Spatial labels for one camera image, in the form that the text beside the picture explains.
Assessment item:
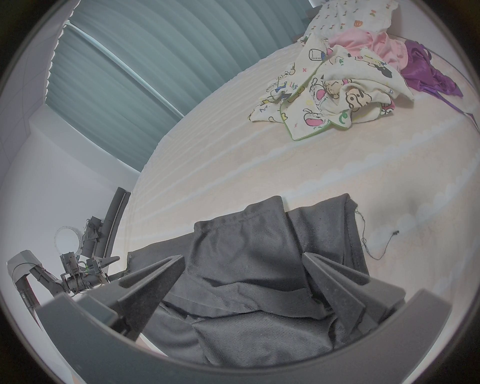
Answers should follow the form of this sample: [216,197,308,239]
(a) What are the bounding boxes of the black trousers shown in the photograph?
[125,193,400,367]

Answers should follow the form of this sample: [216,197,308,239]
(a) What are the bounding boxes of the pink garment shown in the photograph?
[325,29,410,73]

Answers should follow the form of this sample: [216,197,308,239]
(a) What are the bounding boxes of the white printed pillow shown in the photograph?
[300,0,399,43]

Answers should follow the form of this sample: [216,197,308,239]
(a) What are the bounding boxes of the white printed pyjama top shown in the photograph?
[247,35,416,142]

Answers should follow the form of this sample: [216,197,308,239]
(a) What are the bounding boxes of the bed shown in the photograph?
[127,0,480,361]

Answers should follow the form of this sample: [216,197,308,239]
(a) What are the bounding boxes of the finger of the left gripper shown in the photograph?
[94,256,121,271]

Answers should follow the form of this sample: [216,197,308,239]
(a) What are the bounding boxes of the purple garment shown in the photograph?
[398,38,480,129]

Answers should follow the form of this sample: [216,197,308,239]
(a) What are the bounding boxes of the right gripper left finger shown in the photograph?
[89,254,187,337]

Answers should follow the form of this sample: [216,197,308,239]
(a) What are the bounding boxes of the blue-green curtain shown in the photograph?
[45,28,181,174]
[69,0,314,115]

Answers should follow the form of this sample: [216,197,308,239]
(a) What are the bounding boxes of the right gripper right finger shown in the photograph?
[302,252,406,337]

